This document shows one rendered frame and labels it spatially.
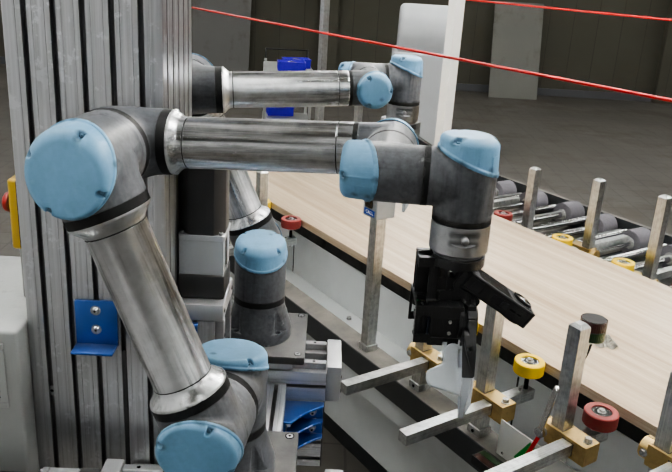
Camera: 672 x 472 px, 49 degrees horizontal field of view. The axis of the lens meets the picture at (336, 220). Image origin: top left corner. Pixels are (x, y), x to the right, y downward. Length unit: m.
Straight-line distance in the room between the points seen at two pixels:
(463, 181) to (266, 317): 0.87
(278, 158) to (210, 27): 11.29
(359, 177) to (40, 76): 0.59
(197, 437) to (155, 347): 0.13
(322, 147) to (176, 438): 0.44
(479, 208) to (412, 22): 6.95
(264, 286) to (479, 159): 0.85
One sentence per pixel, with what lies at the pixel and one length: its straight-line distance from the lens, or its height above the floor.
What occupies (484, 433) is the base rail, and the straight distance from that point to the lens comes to 2.09.
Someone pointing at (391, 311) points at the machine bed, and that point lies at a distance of 2.62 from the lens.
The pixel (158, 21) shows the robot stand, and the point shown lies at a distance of 1.22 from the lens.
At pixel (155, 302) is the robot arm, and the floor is 1.42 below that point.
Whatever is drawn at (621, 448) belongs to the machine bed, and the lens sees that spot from 2.06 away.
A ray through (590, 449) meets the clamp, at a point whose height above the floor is 0.86.
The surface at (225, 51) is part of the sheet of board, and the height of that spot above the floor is 0.48.
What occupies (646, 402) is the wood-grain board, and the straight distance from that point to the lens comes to 2.00.
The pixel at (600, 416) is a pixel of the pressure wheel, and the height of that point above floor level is 0.91.
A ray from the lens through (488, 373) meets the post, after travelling 1.99.
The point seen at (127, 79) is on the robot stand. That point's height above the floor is 1.66.
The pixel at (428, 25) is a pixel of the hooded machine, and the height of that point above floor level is 1.34.
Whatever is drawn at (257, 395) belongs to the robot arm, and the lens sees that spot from 1.19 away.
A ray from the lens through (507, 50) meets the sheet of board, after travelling 12.57.
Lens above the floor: 1.85
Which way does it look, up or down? 19 degrees down
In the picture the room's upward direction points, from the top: 4 degrees clockwise
